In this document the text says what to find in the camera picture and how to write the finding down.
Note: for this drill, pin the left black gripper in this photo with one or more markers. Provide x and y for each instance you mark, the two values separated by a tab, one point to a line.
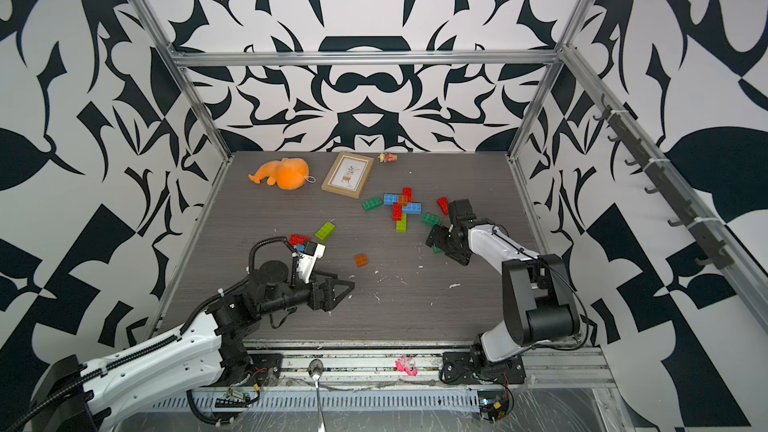
328	300

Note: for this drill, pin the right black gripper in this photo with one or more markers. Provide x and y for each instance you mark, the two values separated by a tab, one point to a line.
435	237

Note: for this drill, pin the blue lego brick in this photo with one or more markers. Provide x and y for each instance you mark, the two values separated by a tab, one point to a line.
412	208
391	199

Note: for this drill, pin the lime lego brick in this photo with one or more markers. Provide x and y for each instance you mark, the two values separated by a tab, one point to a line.
325	231
401	224

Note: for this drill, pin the red lego brick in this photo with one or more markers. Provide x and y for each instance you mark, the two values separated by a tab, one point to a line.
443	204
397	212
407	193
298	240

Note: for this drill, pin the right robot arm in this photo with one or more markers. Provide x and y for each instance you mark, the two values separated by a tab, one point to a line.
540	307

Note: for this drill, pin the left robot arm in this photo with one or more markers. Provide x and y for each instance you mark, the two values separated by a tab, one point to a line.
208	348

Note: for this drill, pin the green lego brick right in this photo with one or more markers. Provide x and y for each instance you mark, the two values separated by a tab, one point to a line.
430	219

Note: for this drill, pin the dark green lego brick centre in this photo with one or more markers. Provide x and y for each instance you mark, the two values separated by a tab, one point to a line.
372	204

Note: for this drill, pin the metal spoon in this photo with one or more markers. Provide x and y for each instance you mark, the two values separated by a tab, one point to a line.
315	371

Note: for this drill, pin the small toy figure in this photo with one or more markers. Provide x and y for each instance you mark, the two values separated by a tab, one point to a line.
387	157

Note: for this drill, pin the orange plush toy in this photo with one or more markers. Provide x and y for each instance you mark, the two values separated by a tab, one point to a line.
287	173

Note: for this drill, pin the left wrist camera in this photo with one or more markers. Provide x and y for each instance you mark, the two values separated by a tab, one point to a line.
307	258

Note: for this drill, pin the pink toy on rail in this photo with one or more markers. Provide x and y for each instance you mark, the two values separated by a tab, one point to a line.
407	365

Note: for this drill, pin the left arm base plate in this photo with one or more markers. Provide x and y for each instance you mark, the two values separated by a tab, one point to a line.
265	369

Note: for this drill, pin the wooden picture frame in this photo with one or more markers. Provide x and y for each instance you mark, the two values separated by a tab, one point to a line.
348	175

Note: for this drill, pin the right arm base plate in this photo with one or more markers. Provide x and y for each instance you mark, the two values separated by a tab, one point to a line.
459	368

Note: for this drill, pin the wall hook rack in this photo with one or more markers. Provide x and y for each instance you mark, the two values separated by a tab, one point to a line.
667	181

